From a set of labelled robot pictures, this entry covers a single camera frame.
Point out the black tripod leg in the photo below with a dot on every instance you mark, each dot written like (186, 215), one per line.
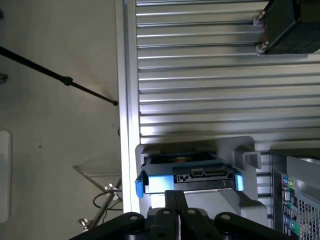
(67, 80)

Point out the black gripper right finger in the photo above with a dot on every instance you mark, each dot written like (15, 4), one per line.
(190, 225)

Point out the open Dell PC case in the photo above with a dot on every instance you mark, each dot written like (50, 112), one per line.
(300, 175)

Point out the grey plastic parts rack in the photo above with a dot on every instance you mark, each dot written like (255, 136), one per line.
(225, 150)

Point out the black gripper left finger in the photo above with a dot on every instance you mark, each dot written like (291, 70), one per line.
(170, 200)

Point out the grey cooler holder plate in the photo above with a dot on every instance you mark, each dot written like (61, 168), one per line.
(258, 23)

